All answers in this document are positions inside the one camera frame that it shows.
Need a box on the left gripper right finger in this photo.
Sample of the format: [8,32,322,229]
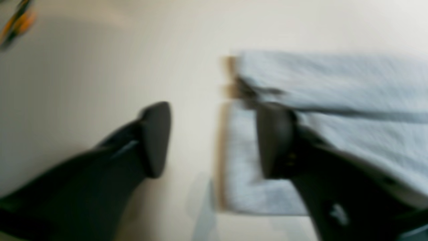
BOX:
[256,102,428,241]

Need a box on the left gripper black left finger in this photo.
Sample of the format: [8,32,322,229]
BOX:
[1,102,172,241]

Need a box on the grey T-shirt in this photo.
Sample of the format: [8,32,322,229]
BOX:
[224,50,427,216]

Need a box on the orange object at edge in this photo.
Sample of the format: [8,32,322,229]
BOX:
[0,0,36,50]

